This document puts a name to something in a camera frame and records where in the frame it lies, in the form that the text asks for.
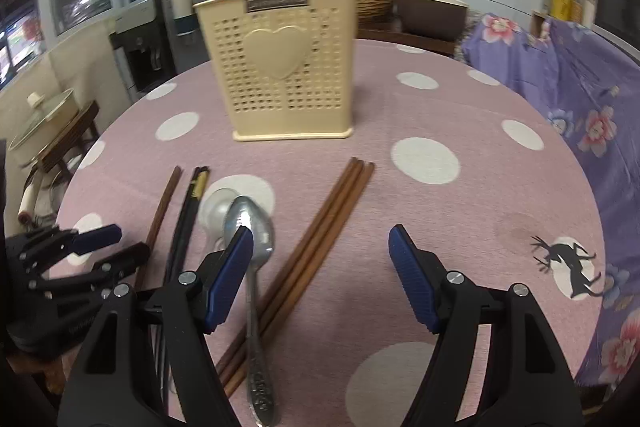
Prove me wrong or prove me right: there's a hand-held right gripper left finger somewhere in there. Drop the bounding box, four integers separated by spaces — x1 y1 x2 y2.
56 225 256 427

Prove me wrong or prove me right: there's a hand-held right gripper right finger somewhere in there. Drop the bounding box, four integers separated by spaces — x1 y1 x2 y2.
388 223 586 427

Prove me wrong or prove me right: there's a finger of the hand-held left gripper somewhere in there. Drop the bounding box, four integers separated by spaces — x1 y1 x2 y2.
29 243 151 304
5 223 123 280

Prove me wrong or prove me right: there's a metal spoon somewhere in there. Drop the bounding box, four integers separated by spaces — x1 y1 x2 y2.
222 195 278 426

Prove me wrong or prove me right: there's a brown wooden chopstick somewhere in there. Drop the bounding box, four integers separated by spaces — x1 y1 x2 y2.
214 157 358 373
218 159 367 385
135 165 183 293
223 162 376 399

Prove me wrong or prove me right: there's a black chopstick gold band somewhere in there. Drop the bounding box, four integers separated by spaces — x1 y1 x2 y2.
167 167 211 293
162 166 203 293

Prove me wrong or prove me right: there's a beige plastic utensil holder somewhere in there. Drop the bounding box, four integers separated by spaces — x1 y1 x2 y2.
193 0 360 142

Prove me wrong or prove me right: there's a pink polka dot tablecloth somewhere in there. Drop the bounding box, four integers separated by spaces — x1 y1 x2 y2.
52 38 608 427

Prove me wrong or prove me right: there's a wooden stool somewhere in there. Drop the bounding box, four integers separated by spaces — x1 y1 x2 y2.
37 101 101 175

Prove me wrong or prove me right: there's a pot with glass lid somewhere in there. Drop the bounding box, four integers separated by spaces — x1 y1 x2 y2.
7 89 81 165

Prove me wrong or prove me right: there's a grey water dispenser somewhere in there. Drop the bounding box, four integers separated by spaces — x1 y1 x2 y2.
109 0 178 95

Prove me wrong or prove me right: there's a blue cup holder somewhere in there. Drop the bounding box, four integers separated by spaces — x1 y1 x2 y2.
170 14 198 38

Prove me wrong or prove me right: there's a dark wooden washstand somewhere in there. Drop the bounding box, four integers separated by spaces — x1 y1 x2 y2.
356 24 457 58

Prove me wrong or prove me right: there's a purple floral cloth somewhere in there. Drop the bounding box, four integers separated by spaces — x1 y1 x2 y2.
462 13 640 400

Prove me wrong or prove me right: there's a white brown rice cooker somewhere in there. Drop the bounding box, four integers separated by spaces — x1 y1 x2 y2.
395 0 468 42

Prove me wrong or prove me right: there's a wicker wash basin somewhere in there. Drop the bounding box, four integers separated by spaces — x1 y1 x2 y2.
356 0 397 26

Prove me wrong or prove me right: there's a small wooden cabinet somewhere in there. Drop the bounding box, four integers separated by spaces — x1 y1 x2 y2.
530 9 551 38

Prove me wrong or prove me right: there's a white microwave oven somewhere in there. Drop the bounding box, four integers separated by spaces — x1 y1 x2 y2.
595 0 640 52

